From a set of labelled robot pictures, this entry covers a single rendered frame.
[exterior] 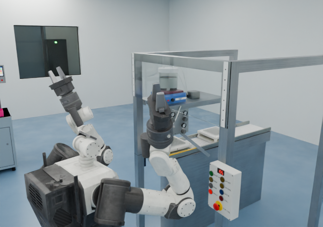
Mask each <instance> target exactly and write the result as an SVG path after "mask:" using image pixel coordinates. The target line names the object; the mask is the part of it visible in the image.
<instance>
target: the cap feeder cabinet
mask: <svg viewBox="0 0 323 227"><path fill-rule="evenodd" d="M2 109H3V113H4V117H0V170H3V169H8V168H12V171H15V170H16V169H15V167H17V166H18V164H17V157H16V149H15V142H14V134H13V127H12V116H11V113H10V111H9V109H8V107H7V108H2Z"/></svg>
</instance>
